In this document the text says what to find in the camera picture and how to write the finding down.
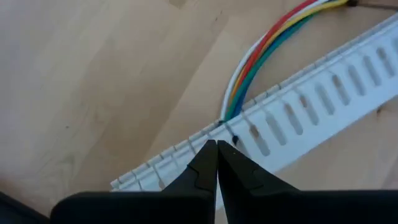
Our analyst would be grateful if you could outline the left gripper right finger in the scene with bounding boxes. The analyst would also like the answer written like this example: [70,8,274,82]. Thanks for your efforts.
[217,140,398,224]

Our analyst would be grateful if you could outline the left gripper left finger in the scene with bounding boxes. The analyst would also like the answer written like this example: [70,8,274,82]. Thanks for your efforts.
[49,139,218,224]

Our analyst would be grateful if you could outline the white slotted cable duct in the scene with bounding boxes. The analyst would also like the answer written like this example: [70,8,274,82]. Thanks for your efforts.
[110,14,398,212]

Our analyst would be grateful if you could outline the yellow cable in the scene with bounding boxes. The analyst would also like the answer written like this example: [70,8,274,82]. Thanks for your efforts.
[228,0,351,108]

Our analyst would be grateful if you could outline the black aluminium table frame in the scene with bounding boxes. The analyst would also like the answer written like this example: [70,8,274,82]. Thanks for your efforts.
[0,190,50,224]

